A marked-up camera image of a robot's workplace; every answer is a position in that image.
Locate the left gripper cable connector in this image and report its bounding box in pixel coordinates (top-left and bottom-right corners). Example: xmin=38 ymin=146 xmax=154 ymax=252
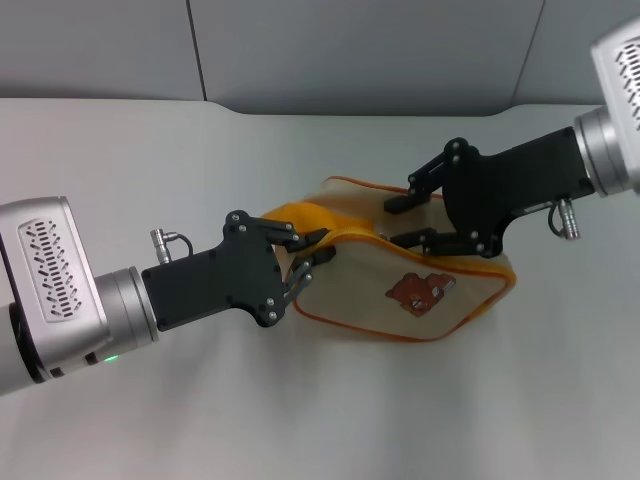
xmin=148 ymin=227 xmax=196 ymax=262

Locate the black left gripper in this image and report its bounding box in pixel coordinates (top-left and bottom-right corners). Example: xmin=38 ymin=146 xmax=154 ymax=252
xmin=140 ymin=209 xmax=337 ymax=332

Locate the gripper cable connector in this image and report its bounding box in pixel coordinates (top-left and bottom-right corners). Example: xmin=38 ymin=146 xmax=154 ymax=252
xmin=148 ymin=227 xmax=196 ymax=262
xmin=546 ymin=196 xmax=583 ymax=240

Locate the right gripper cable connector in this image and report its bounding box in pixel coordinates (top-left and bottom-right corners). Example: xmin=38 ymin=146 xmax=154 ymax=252
xmin=546 ymin=196 xmax=583 ymax=240

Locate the beige bear print food bag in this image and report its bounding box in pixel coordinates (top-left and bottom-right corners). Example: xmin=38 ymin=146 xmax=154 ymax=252
xmin=261 ymin=175 xmax=517 ymax=344

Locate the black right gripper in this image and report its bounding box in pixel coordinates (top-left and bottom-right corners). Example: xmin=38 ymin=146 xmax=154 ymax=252
xmin=383 ymin=126 xmax=597 ymax=259

